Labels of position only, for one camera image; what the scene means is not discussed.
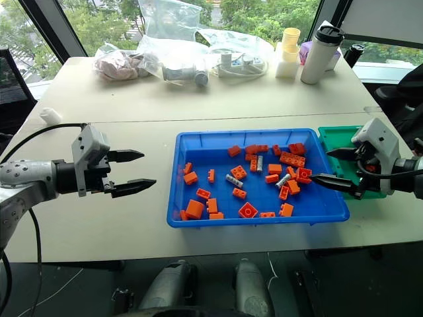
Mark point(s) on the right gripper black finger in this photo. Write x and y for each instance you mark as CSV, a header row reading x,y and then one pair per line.
x,y
342,154
333,182

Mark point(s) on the blue plastic tray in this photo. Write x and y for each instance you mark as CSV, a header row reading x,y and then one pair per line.
x,y
218,158

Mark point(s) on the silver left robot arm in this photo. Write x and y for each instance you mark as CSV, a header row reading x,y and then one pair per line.
x,y
23,178

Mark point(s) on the black bottle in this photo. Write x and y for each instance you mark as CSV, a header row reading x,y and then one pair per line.
x,y
353,54

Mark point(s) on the grey rounded robot leg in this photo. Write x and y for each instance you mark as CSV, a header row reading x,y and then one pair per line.
x,y
168,287
252,287

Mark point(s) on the purple box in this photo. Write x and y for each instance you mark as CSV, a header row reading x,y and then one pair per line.
x,y
333,57

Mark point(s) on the small orange building block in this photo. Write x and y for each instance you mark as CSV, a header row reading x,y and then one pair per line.
x,y
284,193
216,216
211,175
252,149
271,179
253,164
238,172
239,192
249,157
190,177
274,168
297,148
293,187
187,168
267,214
276,150
212,205
234,151
263,148
203,193
286,209
291,172

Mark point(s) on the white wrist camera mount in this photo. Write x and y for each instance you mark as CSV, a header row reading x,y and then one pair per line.
x,y
89,142
383,142

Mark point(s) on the white power strip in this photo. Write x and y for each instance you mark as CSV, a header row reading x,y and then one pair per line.
x,y
241,64

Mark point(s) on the bag with pink cloth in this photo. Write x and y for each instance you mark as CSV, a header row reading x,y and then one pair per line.
x,y
114,64

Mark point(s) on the black mesh office chair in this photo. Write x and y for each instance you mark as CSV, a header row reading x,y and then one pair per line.
x,y
13,92

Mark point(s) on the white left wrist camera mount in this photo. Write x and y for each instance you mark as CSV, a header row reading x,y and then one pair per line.
x,y
89,142

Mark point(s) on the crumpled clear plastic bag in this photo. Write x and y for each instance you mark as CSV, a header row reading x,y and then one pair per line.
x,y
228,41

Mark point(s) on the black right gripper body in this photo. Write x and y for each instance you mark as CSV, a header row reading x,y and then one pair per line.
x,y
365,155

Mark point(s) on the empty clear zip bag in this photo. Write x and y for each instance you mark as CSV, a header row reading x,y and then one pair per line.
x,y
168,18

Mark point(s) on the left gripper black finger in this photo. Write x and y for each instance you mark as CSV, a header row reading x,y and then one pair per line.
x,y
135,186
127,154

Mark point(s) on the clear bag with grey items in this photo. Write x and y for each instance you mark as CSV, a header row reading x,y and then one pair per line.
x,y
150,61

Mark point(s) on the green plastic tray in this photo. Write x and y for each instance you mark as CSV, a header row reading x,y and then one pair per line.
x,y
337,138

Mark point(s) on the white board panel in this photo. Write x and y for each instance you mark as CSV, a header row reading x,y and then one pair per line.
x,y
383,18

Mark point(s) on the bagged grey capped bottle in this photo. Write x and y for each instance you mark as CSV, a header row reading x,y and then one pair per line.
x,y
190,75

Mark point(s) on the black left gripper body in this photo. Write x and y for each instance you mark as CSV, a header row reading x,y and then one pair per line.
x,y
99,175

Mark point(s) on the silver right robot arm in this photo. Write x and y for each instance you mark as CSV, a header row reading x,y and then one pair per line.
x,y
411,175

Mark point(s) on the orange studded plastic toy brick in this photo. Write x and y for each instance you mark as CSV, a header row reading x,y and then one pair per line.
x,y
292,159

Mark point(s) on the large orange building block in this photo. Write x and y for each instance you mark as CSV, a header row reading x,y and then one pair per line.
x,y
248,210
303,175
194,208

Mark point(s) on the clear tape piece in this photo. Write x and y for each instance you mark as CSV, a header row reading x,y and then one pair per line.
x,y
371,109

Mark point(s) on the black padded office chair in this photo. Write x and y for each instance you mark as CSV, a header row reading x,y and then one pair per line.
x,y
408,99

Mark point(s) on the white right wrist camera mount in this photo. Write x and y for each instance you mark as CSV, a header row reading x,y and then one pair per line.
x,y
383,142

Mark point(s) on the stacked pale yellow cups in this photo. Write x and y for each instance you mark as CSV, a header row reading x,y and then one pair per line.
x,y
291,43

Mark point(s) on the white tumbler with black lid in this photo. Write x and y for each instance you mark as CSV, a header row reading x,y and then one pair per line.
x,y
317,59

